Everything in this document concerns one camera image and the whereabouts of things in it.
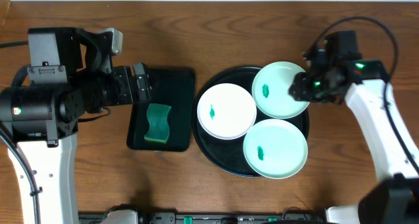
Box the green scrubbing sponge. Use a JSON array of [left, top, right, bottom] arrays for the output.
[[144, 103, 172, 143]]

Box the white round plate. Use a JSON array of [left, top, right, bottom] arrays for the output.
[[196, 83, 257, 140]]

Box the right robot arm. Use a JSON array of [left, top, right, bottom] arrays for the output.
[[289, 49, 418, 223]]

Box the dark rectangular sponge tray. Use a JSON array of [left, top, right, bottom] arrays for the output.
[[126, 68, 195, 152]]

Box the mint green plate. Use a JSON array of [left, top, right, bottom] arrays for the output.
[[243, 119, 308, 179], [251, 62, 309, 119]]

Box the round black serving tray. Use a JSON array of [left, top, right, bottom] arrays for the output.
[[191, 65, 310, 178]]

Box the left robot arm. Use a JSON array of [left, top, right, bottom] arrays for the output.
[[1, 28, 151, 223]]

